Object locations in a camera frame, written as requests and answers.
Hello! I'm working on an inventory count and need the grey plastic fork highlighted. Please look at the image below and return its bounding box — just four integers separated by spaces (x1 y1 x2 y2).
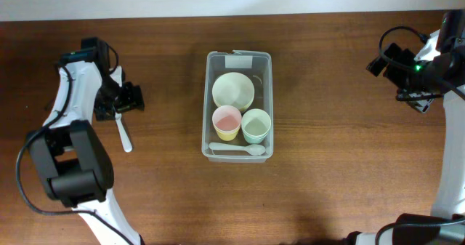
115 113 133 153

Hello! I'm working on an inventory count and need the pink plastic cup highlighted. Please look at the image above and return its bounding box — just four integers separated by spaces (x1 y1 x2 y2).
212 105 242 132

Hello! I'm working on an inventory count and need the yellow plastic cup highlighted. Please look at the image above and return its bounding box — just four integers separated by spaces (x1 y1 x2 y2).
214 123 240 142

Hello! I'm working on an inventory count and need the white plastic bowl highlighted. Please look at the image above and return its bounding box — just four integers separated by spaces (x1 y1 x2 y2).
212 72 255 112

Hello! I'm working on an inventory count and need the white plastic cup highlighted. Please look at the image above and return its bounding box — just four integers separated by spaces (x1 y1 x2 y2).
241 108 272 139

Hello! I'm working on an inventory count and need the green plastic cup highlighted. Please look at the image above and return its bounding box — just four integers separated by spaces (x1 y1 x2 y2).
243 131 269 145

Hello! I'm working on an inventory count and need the grey plastic spoon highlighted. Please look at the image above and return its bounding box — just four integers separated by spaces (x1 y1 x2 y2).
209 142 266 156

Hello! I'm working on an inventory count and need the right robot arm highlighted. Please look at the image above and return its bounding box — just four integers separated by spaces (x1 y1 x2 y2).
342 9 464 245

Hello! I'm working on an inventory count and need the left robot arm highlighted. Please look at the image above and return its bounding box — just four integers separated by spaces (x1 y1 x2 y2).
20 44 144 244

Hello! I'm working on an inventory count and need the clear plastic storage container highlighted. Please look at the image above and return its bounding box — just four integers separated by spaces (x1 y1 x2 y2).
201 50 274 163

